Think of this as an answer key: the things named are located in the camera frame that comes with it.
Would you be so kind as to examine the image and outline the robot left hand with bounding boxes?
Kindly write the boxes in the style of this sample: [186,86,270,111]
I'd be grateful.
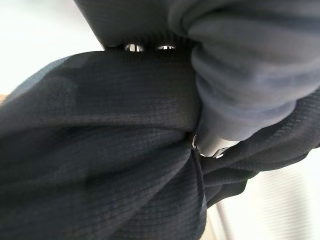
[73,0,320,159]

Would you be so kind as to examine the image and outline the black ribbed knit garment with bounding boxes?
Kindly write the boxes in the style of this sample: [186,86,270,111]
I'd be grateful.
[0,49,320,240]

